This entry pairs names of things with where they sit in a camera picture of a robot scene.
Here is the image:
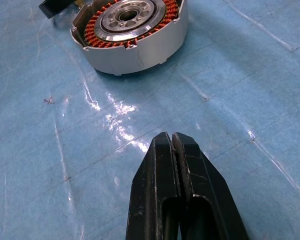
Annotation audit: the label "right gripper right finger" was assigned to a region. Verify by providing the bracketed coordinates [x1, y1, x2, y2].
[172, 131, 251, 240]

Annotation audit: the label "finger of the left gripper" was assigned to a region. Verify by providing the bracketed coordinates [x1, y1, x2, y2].
[38, 0, 79, 20]

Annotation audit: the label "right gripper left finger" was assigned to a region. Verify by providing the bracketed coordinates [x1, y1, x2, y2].
[125, 132, 182, 240]

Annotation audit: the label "silver motor housing copper coils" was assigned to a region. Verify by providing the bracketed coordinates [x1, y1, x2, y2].
[69, 0, 190, 76]

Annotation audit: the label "blue plastic table cover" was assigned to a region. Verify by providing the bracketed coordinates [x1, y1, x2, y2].
[0, 0, 300, 240]

